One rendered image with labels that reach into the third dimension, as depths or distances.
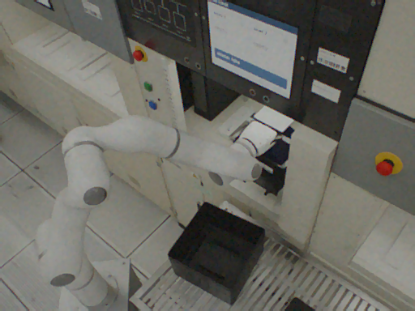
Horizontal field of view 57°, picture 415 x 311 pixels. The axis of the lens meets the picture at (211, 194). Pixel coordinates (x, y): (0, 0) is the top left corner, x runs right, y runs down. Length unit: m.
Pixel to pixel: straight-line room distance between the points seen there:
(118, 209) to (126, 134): 1.82
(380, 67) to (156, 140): 0.54
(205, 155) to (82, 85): 1.37
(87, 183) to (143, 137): 0.17
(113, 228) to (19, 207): 0.74
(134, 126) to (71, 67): 1.56
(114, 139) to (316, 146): 0.54
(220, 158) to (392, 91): 0.46
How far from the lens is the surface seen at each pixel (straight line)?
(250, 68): 1.14
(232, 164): 1.09
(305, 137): 1.11
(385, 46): 0.92
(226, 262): 1.57
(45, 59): 2.64
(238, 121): 1.85
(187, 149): 1.04
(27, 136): 3.53
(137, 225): 2.63
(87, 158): 0.99
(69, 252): 1.21
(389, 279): 1.53
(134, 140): 0.96
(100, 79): 2.34
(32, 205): 3.03
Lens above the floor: 2.20
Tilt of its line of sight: 55 degrees down
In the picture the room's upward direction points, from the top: 7 degrees counter-clockwise
